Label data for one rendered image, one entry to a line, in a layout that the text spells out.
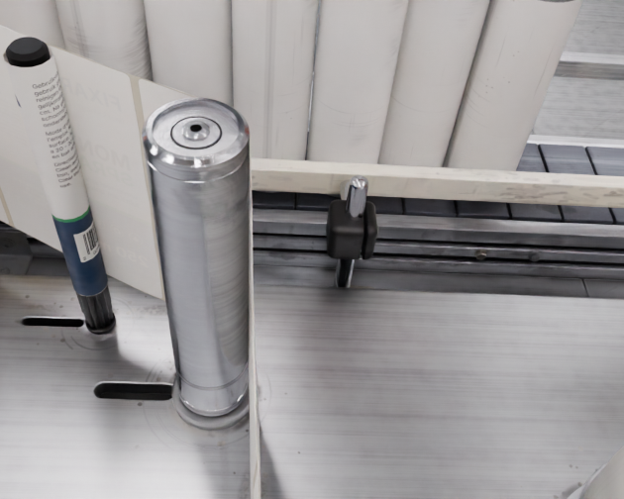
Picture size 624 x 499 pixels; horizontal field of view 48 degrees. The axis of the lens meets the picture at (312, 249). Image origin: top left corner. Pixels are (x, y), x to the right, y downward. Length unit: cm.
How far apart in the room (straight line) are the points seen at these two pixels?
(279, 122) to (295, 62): 4
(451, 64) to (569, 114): 29
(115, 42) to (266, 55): 9
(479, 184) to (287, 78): 15
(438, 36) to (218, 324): 22
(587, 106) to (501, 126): 27
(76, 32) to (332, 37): 15
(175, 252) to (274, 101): 19
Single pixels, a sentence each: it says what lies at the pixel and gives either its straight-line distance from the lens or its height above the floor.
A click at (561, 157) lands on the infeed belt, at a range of 58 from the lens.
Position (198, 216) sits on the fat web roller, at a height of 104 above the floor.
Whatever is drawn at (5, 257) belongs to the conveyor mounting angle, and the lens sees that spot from 54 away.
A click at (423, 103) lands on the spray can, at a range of 46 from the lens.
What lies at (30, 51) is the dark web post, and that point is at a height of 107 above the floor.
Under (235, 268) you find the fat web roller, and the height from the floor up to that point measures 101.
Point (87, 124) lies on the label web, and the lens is 32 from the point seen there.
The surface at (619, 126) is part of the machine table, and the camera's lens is 73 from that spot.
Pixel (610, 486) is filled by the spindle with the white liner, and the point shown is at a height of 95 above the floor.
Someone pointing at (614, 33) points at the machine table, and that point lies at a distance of 87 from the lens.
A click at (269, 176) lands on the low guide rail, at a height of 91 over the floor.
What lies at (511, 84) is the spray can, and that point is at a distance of 46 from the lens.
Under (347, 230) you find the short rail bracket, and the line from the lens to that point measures 42.
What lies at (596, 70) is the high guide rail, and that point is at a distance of 54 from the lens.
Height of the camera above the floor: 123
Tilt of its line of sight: 49 degrees down
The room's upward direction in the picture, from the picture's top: 6 degrees clockwise
